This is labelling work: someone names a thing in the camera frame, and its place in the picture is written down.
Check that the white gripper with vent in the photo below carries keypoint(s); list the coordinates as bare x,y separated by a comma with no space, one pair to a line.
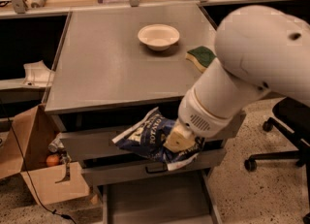
194,115

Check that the blue chip bag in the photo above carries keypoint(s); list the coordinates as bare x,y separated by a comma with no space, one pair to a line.
146,139

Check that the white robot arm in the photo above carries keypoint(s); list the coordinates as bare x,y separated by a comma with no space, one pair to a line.
258,50

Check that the bottom grey drawer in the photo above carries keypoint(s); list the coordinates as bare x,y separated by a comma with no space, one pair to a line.
175,199

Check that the grey drawer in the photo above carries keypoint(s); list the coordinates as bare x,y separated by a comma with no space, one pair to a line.
89,134
175,199
129,166

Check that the top grey drawer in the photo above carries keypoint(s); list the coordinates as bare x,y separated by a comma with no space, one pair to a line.
89,134

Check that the middle grey drawer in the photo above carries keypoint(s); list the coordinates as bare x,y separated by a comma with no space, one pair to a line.
129,166

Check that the grey drawer cabinet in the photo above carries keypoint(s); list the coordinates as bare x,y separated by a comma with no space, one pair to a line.
101,63

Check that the yellow green sponge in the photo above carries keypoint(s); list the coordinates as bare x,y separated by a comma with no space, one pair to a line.
201,57

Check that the white bowl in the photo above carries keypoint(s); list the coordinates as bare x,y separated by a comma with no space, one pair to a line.
158,37

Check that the black office chair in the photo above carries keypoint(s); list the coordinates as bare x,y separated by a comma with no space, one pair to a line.
292,120

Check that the crumpled can in box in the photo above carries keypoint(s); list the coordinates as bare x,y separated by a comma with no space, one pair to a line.
55,145

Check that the orange fruit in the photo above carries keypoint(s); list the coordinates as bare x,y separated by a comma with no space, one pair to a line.
52,160

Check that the cardboard box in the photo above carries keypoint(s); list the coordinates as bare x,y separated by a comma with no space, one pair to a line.
25,152

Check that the white curved plastic piece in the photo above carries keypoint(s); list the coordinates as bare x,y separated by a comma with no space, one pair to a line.
37,74

